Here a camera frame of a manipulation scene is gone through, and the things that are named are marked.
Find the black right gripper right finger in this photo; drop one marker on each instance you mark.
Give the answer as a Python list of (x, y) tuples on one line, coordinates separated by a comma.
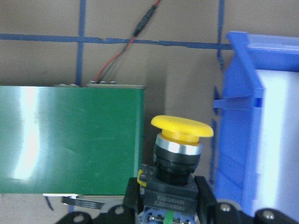
[(210, 211)]

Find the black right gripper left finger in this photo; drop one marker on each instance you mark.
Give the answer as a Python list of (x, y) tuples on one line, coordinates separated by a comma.
[(126, 212)]

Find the yellow push button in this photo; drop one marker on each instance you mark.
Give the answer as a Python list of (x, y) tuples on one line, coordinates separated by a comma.
[(170, 191)]

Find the white foam pad right bin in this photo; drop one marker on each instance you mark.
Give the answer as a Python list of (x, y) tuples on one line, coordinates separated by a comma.
[(278, 148)]

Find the green conveyor belt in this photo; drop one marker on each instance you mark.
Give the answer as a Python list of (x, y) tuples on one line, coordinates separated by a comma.
[(70, 140)]

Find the blue right plastic bin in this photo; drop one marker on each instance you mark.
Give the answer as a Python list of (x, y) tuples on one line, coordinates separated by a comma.
[(240, 109)]

